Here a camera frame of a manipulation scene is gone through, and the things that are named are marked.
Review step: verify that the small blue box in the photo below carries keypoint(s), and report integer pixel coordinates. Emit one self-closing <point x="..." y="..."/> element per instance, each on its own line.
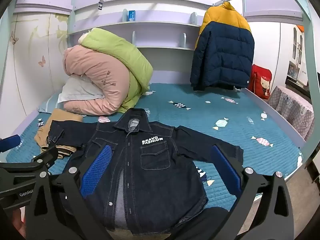
<point x="131" y="15"/>

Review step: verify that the white bed side rail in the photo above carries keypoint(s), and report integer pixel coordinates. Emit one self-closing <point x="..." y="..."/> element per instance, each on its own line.
<point x="275" y="120"/>

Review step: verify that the red cartoon cushion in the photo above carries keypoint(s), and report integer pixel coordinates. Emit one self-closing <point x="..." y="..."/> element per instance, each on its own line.
<point x="262" y="81"/>

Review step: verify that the dark denim jacket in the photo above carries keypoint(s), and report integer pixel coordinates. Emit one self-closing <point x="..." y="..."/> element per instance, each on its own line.
<point x="150" y="180"/>

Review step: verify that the yellow and navy puffer jacket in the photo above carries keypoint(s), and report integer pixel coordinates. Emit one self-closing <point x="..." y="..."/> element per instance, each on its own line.
<point x="222" y="50"/>

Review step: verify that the teal candy-print blanket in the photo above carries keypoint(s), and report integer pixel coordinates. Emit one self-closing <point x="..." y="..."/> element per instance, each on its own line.
<point x="200" y="120"/>

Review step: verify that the white pillow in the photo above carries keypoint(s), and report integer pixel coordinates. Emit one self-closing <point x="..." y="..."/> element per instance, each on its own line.
<point x="77" y="90"/>

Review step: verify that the grey printed cloth cover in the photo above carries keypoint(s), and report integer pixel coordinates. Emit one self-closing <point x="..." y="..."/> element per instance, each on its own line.
<point x="292" y="110"/>

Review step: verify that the white wall shelf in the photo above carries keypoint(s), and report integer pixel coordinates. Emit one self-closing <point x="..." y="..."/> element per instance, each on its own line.
<point x="150" y="26"/>

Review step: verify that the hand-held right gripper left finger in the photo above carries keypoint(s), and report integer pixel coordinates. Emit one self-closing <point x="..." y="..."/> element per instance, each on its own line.
<point x="96" y="170"/>

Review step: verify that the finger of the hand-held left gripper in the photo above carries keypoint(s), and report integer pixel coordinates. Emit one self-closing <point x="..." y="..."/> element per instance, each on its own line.
<point x="46" y="158"/>
<point x="10" y="142"/>

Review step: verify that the white cabinet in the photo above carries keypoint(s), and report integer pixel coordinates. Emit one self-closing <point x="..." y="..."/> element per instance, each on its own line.
<point x="297" y="55"/>

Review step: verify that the pale green bed frame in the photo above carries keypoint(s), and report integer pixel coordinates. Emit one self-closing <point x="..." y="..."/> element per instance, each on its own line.
<point x="308" y="42"/>

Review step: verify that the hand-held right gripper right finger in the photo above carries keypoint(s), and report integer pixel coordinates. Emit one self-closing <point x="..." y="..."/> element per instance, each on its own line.
<point x="225" y="167"/>

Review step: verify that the hanging dark tag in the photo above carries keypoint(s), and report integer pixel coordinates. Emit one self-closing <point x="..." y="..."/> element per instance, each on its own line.
<point x="100" y="5"/>

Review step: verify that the tan pants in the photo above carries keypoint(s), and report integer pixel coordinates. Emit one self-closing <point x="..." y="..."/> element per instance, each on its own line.
<point x="62" y="118"/>

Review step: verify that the pink and green duvet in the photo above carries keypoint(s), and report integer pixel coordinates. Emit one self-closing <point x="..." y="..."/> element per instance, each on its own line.
<point x="100" y="67"/>

